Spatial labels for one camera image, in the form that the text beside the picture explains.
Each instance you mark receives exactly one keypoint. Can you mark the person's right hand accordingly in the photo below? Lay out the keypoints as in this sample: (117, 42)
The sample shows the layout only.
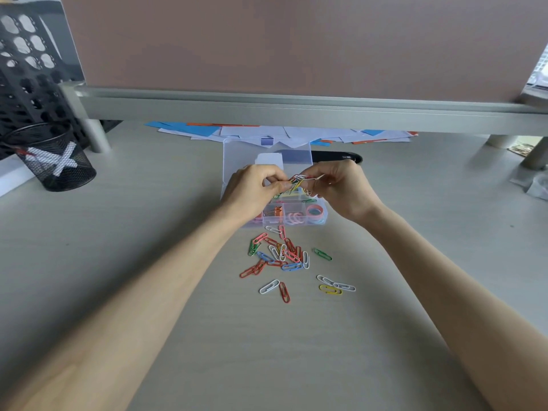
(346, 190)

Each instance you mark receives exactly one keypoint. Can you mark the person's left hand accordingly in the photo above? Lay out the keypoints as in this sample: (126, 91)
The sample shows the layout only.
(244, 190)

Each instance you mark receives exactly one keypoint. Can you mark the person's right thumb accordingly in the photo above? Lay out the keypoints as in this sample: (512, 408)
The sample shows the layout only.
(316, 189)

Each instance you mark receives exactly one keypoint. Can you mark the person's left thumb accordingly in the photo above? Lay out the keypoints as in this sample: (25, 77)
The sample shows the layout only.
(276, 189)

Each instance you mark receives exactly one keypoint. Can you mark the person's left forearm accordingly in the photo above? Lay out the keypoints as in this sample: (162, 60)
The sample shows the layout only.
(128, 312)

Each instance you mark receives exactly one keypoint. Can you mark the person's right forearm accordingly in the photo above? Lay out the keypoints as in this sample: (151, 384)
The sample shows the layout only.
(454, 308)

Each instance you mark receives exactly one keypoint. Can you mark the orange binder clips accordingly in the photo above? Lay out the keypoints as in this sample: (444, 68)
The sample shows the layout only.
(276, 211)

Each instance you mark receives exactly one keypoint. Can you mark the pink tape roll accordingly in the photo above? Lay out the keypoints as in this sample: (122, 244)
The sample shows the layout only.
(316, 211)

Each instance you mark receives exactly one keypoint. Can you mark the white paper label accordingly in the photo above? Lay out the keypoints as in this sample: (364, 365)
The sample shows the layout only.
(269, 160)

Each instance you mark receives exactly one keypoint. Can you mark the pink round clips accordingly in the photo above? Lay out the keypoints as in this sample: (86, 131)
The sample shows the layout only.
(295, 218)

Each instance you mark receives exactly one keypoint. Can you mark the clear plastic organizer box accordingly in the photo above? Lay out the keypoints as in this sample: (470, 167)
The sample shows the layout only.
(295, 156)

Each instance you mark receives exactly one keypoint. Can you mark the black stapler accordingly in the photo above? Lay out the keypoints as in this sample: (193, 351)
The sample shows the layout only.
(338, 157)

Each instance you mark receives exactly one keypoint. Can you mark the pile of white blue papers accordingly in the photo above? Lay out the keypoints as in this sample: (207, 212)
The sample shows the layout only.
(257, 131)

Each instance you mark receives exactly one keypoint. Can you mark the scattered pile of coloured clips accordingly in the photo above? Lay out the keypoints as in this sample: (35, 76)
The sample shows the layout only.
(282, 254)

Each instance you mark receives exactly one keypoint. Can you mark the brown desk partition panel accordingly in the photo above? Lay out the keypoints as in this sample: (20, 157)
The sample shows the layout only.
(299, 42)

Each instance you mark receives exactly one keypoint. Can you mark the brown patterned card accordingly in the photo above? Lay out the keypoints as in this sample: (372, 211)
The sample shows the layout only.
(521, 149)

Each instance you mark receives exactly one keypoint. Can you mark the clear plastic bag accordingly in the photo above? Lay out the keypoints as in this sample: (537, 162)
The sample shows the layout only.
(533, 186)

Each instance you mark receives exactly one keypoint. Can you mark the white cross tape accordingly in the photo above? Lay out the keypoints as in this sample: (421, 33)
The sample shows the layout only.
(58, 160)

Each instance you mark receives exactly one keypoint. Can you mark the black mesh pen cup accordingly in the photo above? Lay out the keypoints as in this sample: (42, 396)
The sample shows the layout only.
(51, 162)

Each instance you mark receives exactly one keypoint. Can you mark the white board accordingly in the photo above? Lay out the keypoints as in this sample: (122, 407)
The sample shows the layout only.
(13, 177)

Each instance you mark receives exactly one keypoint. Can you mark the black perforated file holder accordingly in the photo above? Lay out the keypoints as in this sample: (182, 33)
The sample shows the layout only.
(30, 85)

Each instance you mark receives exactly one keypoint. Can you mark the silver partition rail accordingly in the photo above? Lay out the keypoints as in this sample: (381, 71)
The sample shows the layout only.
(299, 111)

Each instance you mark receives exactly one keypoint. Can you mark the silver partition post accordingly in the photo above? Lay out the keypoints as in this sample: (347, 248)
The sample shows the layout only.
(536, 154)
(501, 141)
(96, 134)

